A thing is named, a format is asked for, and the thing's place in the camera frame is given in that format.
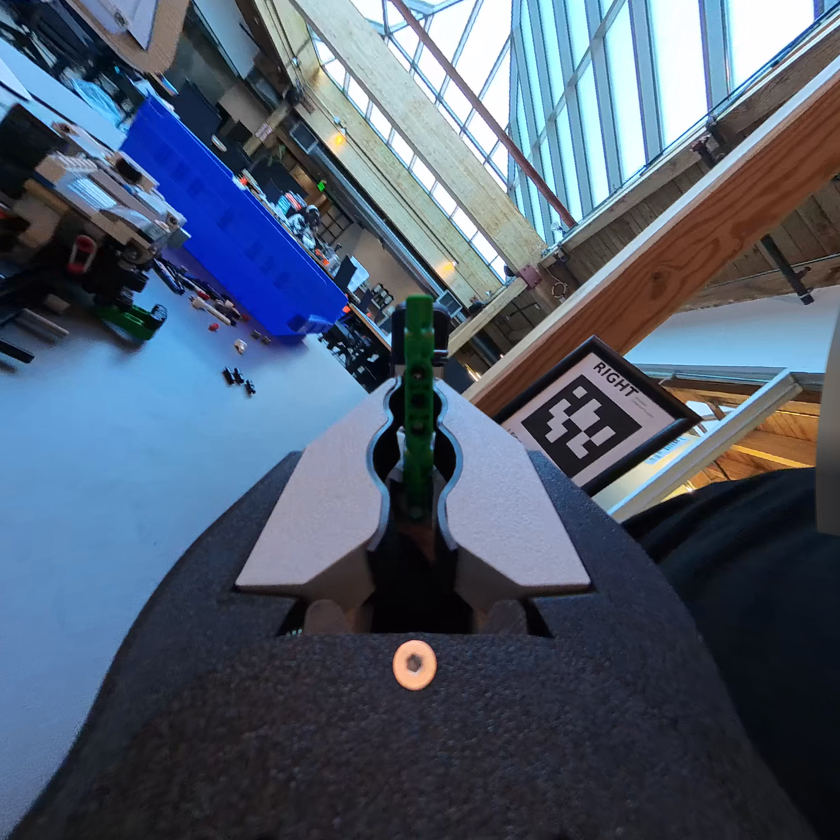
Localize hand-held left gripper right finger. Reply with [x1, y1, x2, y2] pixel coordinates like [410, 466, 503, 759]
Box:
[433, 379, 593, 634]

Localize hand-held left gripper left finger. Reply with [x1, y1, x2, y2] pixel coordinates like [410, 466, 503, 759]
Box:
[235, 377, 401, 634]

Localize green lego beam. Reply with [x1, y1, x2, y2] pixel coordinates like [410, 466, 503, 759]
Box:
[402, 295, 438, 526]

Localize pile of small lego pieces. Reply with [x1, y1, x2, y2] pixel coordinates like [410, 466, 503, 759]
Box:
[154, 259, 271, 346]

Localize green lego subassembly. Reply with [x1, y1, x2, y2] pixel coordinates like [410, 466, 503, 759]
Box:
[98, 302, 169, 343]

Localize white lego truck model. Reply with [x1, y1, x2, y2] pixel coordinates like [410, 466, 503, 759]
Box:
[0, 105, 193, 368]

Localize black framed marker sign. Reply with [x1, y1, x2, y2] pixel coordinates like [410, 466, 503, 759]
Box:
[493, 336, 704, 497]

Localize wooden beam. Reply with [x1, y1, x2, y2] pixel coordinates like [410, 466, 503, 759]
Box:
[462, 56, 840, 419]

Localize blue plastic bin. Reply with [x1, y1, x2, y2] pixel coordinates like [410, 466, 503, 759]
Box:
[121, 95, 350, 340]

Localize red ceiling pipe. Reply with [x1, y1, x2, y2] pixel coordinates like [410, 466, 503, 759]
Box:
[387, 0, 580, 228]

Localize large skylight windows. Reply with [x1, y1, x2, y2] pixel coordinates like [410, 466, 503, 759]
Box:
[308, 0, 840, 284]

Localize printed instruction page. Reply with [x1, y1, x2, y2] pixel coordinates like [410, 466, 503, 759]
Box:
[108, 0, 160, 51]

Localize pale metal rail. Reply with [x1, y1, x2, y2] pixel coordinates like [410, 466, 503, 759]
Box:
[604, 367, 826, 524]

